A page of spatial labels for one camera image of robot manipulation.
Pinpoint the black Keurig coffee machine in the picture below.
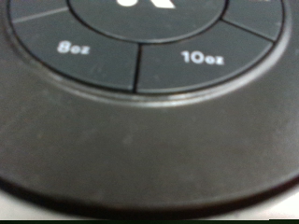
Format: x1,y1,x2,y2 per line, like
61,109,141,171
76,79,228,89
0,0,299,221

